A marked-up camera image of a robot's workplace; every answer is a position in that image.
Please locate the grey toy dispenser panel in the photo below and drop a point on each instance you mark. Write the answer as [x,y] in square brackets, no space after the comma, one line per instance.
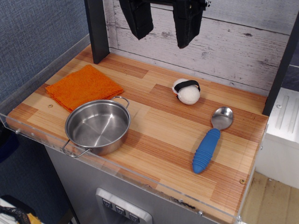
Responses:
[118,211]

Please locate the black vertical post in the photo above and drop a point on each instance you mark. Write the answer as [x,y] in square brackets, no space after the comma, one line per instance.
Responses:
[282,69]
[97,29]

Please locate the white aluminium rail block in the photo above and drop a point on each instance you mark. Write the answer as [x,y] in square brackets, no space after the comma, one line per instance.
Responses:
[284,118]

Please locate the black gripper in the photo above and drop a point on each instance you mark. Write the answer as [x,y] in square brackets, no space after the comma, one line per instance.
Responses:
[187,15]

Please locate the white plush sushi toy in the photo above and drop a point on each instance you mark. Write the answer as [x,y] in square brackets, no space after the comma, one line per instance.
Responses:
[187,91]

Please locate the black left vertical post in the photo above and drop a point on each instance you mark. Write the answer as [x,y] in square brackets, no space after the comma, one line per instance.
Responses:
[97,29]

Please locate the black right vertical post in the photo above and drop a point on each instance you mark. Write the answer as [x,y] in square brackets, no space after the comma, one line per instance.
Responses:
[282,69]

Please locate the clear acrylic table guard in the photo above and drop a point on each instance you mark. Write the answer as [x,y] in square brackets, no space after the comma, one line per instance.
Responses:
[153,168]

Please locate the orange folded towel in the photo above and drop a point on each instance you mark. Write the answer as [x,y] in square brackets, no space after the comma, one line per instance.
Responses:
[85,85]

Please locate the blue handled metal spoon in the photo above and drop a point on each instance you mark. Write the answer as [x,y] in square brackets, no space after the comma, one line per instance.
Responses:
[221,119]

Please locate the stainless steel pot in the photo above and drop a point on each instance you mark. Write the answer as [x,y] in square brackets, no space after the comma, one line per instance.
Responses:
[99,126]

